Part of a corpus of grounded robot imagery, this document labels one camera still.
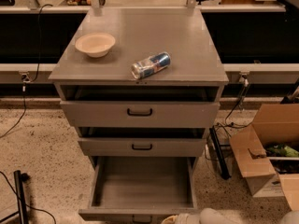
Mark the grey top drawer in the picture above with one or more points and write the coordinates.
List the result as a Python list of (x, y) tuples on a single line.
[(133, 114)]

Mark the black bar leaning right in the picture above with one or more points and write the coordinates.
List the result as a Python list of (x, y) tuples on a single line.
[(224, 170)]

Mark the black stand on floor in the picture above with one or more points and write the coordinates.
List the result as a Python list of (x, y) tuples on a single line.
[(19, 209)]

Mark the green bag in box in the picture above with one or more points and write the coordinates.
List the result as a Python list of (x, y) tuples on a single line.
[(281, 150)]

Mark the brown cardboard box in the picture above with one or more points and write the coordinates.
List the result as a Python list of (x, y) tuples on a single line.
[(272, 123)]

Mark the grey drawer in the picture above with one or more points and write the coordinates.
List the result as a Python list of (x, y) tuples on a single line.
[(133, 114), (140, 190), (143, 142)]

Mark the grey bottom drawer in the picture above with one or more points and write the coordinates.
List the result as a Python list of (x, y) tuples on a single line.
[(140, 190)]

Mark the grey drawer cabinet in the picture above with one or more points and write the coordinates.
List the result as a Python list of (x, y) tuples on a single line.
[(195, 73)]

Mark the blue silver drink can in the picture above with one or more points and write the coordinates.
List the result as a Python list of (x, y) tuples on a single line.
[(151, 65)]

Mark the white paper bowl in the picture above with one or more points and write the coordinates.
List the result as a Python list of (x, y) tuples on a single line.
[(95, 45)]

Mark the grey middle drawer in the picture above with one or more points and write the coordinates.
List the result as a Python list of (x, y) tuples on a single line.
[(143, 142)]

